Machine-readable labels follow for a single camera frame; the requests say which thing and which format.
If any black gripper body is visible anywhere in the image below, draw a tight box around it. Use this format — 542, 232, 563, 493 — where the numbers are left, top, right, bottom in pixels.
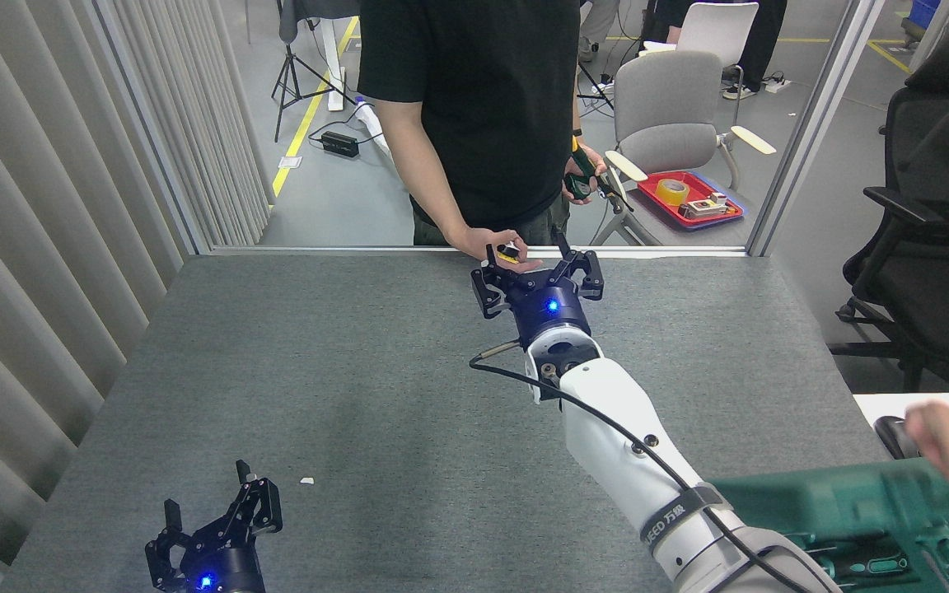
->
182, 539, 265, 593
514, 284, 592, 349

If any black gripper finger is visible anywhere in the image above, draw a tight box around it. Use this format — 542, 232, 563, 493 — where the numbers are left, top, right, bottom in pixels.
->
553, 226, 605, 301
470, 245, 537, 320
223, 460, 283, 544
145, 499, 195, 591

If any green yellow screwdriver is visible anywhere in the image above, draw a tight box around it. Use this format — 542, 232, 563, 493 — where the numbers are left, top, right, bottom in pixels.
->
571, 136, 636, 213

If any green plastic tool case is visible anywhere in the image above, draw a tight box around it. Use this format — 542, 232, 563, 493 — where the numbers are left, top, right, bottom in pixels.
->
709, 459, 949, 593

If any person's right hand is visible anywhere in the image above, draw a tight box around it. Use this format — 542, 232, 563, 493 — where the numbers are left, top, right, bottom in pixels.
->
450, 228, 543, 274

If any person's left hand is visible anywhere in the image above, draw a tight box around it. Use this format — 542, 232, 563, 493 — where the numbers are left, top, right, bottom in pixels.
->
561, 147, 610, 204

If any small white box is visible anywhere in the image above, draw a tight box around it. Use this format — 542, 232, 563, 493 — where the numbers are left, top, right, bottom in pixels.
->
679, 194, 729, 220

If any red tray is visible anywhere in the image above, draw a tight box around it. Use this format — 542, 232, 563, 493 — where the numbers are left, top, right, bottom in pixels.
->
638, 171, 745, 231

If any grey chair with cream armrests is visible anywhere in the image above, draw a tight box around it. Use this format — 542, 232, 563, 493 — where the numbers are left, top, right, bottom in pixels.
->
590, 51, 776, 246

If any person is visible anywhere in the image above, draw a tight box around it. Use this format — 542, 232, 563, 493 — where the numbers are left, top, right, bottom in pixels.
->
358, 0, 584, 248
643, 0, 788, 100
580, 0, 619, 60

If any white chair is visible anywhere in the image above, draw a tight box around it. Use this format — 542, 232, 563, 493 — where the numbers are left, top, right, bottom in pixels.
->
639, 2, 760, 100

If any black tripod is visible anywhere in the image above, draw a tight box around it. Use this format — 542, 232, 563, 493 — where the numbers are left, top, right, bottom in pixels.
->
271, 0, 358, 142

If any white desk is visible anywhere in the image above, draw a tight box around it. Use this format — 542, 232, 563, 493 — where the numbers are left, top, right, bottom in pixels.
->
853, 393, 949, 462

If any black computer mouse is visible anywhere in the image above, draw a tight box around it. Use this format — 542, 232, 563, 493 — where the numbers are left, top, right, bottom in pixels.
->
874, 416, 922, 460

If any black office chair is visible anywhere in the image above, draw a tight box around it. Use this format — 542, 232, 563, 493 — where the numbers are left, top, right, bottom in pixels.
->
833, 23, 949, 392

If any blue bin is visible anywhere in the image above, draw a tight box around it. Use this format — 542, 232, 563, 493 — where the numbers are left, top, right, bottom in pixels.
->
903, 0, 941, 42

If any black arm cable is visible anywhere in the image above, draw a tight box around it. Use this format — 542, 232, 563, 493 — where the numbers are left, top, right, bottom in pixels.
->
469, 342, 813, 593

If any silver frame post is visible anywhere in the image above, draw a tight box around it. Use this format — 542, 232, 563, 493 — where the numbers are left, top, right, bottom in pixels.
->
748, 0, 887, 256

